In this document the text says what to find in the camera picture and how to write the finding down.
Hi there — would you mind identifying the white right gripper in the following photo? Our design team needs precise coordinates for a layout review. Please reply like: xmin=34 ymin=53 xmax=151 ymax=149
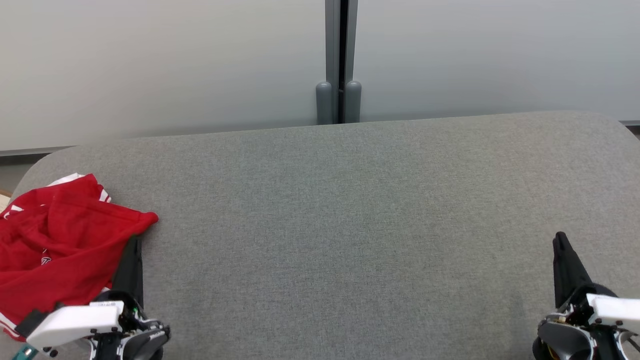
xmin=552 ymin=231 xmax=640 ymax=325

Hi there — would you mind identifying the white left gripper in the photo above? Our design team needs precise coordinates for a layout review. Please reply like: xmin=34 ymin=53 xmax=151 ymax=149
xmin=25 ymin=235 xmax=145 ymax=351

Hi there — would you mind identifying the red shorts white stripe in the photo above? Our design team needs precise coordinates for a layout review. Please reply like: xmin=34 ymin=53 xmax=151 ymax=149
xmin=10 ymin=172 xmax=159 ymax=306

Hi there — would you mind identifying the red basketball jersey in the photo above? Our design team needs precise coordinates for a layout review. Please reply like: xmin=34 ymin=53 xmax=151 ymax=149
xmin=0 ymin=202 xmax=113 ymax=343

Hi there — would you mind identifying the grey fabric sofa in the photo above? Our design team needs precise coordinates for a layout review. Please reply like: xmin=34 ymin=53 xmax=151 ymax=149
xmin=0 ymin=110 xmax=640 ymax=360

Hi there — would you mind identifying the grey rounded post foot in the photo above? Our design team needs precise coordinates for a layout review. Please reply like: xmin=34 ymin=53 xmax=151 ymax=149
xmin=345 ymin=80 xmax=362 ymax=124
xmin=315 ymin=81 xmax=333 ymax=125

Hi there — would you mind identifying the grey partition post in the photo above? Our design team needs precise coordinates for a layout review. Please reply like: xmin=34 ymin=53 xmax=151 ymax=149
xmin=325 ymin=0 xmax=359 ymax=124

